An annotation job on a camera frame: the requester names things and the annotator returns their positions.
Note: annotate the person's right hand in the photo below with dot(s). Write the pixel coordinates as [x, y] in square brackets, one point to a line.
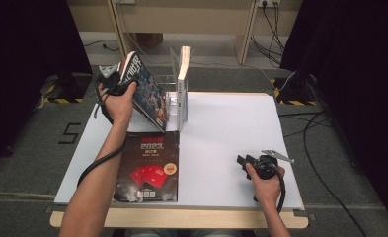
[269, 192]

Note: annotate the person's left hand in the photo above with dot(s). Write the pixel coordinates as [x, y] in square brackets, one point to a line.
[119, 108]

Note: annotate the blue and purple magazine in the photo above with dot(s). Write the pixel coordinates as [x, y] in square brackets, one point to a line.
[148, 92]

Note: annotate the white wall socket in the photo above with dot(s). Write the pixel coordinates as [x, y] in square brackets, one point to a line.
[269, 2]

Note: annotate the black magazine with red cards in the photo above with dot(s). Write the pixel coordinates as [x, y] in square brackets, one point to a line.
[148, 164]

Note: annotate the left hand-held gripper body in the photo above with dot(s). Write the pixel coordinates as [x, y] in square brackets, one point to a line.
[108, 70]

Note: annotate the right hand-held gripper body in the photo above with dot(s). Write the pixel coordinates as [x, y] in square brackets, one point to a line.
[273, 154]

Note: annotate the black stand base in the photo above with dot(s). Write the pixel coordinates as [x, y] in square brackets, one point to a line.
[296, 89]
[69, 85]

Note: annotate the black curtain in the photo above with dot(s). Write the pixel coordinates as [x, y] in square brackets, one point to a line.
[23, 65]
[362, 82]

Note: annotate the thick white colourful book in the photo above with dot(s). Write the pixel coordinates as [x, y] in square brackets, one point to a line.
[183, 82]

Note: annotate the beige wooden desk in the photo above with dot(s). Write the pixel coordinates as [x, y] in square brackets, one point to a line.
[188, 16]

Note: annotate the brown cardboard box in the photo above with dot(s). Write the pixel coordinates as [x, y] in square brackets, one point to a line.
[148, 39]

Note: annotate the clear acrylic book rack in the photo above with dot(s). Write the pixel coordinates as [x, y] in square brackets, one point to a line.
[171, 105]

